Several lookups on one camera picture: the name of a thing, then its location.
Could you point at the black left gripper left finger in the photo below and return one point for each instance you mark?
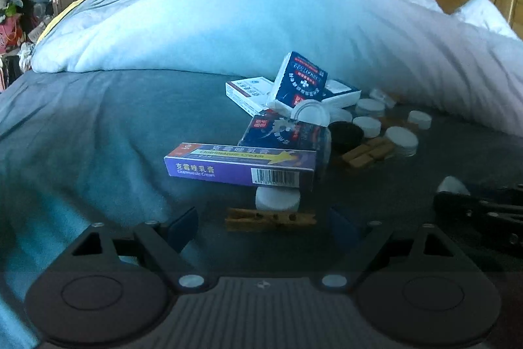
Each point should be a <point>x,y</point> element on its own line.
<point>159,246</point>

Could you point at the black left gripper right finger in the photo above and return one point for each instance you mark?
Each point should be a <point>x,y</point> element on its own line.
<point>360,243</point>

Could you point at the white ribbed jar lid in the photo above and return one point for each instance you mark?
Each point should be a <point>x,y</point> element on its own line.
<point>452,185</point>

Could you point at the purple yellow-arrow cream box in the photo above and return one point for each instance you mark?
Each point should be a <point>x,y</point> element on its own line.
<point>245,166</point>

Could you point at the white plastic bottle cap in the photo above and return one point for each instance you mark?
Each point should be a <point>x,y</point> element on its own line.
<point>277,199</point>

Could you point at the wooden clothespin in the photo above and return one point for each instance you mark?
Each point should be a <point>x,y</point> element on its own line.
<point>249,220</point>

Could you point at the pair of wooden clothespins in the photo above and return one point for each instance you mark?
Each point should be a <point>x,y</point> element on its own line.
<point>373,150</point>

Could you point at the white flat jar lid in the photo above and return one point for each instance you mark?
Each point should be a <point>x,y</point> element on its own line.
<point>405,141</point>

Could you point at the black round cap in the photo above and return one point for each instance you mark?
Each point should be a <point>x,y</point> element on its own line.
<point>345,136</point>

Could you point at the white small bottle cap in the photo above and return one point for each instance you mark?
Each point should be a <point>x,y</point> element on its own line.
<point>421,119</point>

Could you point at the white open jar lid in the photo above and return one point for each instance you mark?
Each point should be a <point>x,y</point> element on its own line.
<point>312,112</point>

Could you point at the dark blue foil pouch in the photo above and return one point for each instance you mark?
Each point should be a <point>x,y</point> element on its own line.
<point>272,130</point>

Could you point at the light blue folded duvet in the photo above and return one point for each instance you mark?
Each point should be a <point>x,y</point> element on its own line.
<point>420,55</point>

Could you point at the dark blue cross medicine box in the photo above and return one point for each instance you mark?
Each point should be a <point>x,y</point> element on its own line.
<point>297,79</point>

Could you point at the pile of bags and clothes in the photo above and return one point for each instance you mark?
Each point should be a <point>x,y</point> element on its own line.
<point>22,23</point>

